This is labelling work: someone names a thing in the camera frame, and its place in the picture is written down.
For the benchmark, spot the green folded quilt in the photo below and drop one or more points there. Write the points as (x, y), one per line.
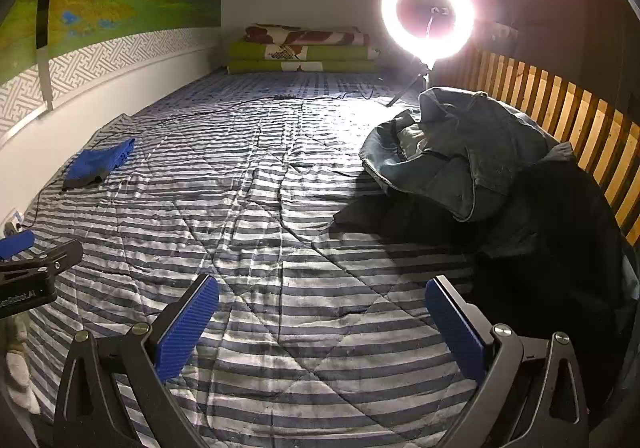
(250, 51)
(250, 67)

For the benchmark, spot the light blue denim jeans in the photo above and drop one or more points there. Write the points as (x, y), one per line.
(450, 153)

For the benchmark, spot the wooden slatted bed rail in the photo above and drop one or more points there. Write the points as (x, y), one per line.
(550, 93)

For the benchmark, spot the white power strip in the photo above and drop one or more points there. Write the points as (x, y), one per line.
(12, 223)

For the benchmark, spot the blue and black folded garment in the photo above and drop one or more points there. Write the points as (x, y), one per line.
(97, 160)

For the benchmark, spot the person's left hand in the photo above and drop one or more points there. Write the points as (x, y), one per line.
(17, 363)

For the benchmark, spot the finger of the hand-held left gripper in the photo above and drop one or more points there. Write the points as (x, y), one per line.
(15, 245)
(60, 255)

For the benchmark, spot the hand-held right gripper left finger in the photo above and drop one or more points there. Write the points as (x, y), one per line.
(187, 328)

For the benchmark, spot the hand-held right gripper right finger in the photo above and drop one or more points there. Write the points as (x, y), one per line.
(457, 328)

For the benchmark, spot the striped blanket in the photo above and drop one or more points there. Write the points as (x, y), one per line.
(275, 228)

